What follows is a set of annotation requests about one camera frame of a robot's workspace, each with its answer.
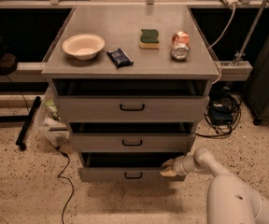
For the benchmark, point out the clear plastic bag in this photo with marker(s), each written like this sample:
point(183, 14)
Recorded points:
point(48, 121)

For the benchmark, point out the grey middle drawer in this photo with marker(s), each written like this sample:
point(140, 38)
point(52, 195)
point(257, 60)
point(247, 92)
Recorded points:
point(132, 137)

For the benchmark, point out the grey top drawer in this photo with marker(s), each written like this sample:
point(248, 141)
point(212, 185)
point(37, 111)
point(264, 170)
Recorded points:
point(141, 100)

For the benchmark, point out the crushed orange soda can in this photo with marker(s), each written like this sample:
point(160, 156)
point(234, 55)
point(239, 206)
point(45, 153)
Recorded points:
point(180, 45)

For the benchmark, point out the dark blue snack packet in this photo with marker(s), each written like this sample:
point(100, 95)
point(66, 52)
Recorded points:
point(119, 58)

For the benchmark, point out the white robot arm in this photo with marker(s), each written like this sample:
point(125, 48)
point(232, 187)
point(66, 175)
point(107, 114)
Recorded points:
point(229, 199)

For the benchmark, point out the grey bottom drawer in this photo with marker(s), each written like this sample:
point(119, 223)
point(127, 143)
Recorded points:
point(125, 166)

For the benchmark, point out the green yellow sponge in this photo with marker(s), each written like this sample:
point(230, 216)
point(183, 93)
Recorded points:
point(149, 39)

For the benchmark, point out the grey drawer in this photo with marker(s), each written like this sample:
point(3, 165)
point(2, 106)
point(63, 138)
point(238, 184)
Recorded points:
point(132, 137)
point(125, 166)
point(141, 100)

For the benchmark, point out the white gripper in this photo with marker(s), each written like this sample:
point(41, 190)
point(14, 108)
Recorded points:
point(180, 167)

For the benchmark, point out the white bowl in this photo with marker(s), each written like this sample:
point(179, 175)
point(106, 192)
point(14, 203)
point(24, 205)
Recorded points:
point(83, 47)

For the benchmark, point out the grey drawer cabinet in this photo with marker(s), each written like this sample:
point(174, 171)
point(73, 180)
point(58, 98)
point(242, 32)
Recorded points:
point(120, 26)

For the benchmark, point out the black chair leg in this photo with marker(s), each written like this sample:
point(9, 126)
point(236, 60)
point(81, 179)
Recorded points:
point(20, 140)

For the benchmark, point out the metal pole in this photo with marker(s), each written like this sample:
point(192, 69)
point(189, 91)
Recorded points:
point(238, 55)

